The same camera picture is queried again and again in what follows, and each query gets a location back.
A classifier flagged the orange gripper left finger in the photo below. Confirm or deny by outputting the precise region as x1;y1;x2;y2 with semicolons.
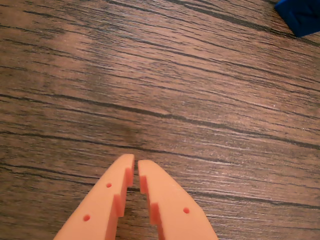
53;153;135;240

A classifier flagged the blue cube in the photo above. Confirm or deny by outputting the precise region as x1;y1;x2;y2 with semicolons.
273;0;320;38

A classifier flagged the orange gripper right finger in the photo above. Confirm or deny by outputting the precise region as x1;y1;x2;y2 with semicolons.
137;159;219;240

